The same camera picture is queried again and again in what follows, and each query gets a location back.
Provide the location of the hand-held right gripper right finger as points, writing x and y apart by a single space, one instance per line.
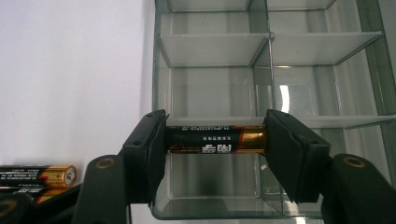
295 155

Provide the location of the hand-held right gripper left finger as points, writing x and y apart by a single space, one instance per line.
146 149

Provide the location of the grey transparent compartment storage box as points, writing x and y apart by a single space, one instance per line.
211 49

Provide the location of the black and gold battery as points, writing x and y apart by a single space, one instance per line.
214 140
37 175
46 194

